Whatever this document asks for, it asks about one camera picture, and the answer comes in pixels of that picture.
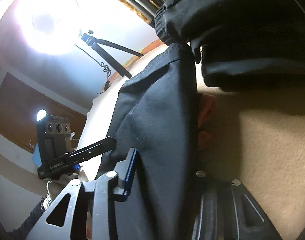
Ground black pants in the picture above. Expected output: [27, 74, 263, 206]
[98, 43, 199, 239]

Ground left white gloved hand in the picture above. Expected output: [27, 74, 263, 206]
[43, 171, 88, 210]

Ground white desk lamp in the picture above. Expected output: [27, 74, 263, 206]
[36, 109, 47, 121]

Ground brown wooden door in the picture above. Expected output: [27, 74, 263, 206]
[0, 66, 88, 155]

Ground yellow patterned curtain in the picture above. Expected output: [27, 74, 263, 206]
[88, 0, 168, 28]

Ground black folded garment stack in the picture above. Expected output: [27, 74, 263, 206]
[155, 0, 305, 89]

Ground black cable with adapter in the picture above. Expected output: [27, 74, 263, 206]
[74, 43, 113, 95]

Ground black camera tripod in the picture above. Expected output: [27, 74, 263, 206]
[80, 31, 144, 79]

